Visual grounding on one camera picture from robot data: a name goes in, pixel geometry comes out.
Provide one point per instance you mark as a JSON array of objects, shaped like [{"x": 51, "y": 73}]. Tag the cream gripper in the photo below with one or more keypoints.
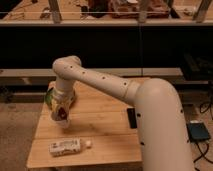
[{"x": 61, "y": 100}]

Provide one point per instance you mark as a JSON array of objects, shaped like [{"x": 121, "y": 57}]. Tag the red pepper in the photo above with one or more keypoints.
[{"x": 62, "y": 113}]

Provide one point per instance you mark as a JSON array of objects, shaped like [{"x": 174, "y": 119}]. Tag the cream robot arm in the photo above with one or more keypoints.
[{"x": 161, "y": 125}]

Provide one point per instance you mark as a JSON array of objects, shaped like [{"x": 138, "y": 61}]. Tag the white ceramic cup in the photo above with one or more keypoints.
[{"x": 61, "y": 120}]

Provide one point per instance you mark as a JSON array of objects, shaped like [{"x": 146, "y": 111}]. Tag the white plastic bottle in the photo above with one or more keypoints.
[{"x": 67, "y": 147}]

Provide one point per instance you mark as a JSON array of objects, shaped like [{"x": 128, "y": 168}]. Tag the black phone on table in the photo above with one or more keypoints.
[{"x": 131, "y": 118}]

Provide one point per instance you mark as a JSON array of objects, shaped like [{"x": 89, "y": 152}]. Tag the wooden shelf unit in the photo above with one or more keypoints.
[{"x": 34, "y": 33}]

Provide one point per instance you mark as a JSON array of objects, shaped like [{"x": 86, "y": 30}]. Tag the black box on floor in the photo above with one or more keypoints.
[{"x": 198, "y": 132}]

